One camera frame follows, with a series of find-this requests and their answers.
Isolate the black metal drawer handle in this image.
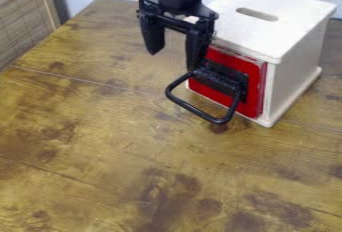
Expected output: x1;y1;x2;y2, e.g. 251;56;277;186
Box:
164;59;250;125

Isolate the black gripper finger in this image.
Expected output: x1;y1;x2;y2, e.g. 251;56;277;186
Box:
139;16;166;55
186;29;214;71

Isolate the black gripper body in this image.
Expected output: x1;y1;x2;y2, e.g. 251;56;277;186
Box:
138;0;218;33

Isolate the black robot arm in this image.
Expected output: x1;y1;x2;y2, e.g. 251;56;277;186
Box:
138;0;219;71

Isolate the white wooden cabinet box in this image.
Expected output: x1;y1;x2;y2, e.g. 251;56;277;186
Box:
208;0;337;127

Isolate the red wooden drawer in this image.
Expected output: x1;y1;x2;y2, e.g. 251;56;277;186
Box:
187;45;267;119

